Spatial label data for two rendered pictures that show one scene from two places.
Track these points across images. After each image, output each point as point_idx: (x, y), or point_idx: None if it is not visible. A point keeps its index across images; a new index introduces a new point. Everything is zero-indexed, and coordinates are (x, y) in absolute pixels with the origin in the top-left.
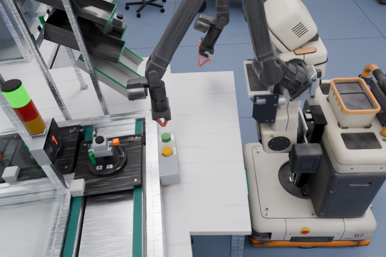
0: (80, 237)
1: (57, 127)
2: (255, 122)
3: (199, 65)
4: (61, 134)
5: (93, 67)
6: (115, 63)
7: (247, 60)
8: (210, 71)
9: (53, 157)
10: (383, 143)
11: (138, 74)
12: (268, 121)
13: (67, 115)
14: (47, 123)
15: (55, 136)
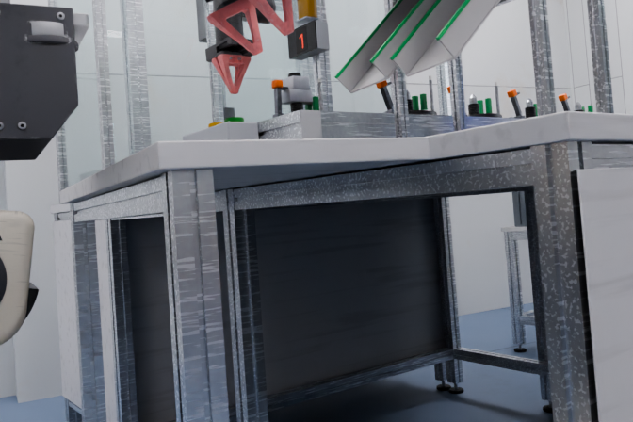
0: None
1: (314, 35)
2: (36, 288)
3: (255, 49)
4: (314, 46)
5: None
6: (422, 16)
7: (71, 12)
8: (267, 139)
9: (291, 52)
10: None
11: (380, 48)
12: (7, 154)
13: (452, 110)
14: (304, 17)
15: (304, 38)
